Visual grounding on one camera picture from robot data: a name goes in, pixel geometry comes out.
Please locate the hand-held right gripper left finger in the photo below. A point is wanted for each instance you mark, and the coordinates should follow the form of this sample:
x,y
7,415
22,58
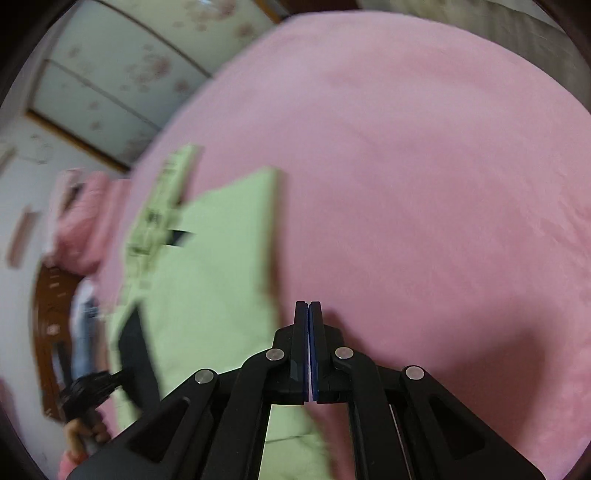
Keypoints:
x,y
302,350

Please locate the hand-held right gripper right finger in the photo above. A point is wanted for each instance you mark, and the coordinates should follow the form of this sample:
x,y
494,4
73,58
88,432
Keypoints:
x,y
316,350

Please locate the green and black hooded jacket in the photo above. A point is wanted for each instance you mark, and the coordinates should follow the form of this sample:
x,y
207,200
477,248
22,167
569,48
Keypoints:
x,y
221,277

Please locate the person's left forearm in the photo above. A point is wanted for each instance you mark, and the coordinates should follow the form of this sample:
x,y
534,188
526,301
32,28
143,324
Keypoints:
x,y
67,468

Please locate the person's left hand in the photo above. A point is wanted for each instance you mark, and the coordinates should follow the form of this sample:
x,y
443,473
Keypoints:
x,y
75,438

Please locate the folded blue jeans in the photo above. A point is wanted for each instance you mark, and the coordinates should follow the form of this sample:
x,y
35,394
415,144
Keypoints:
x,y
85,332

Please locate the wooden headboard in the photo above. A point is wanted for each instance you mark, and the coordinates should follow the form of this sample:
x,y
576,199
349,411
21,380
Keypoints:
x,y
46,323

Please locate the folded pink quilt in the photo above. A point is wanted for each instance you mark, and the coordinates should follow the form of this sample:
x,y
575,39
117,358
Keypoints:
x,y
83,221

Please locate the pink bed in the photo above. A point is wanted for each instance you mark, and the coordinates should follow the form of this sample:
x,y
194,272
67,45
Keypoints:
x,y
415,184

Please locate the floral wardrobe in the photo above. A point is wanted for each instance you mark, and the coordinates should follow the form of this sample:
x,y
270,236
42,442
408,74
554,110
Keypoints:
x,y
115,69

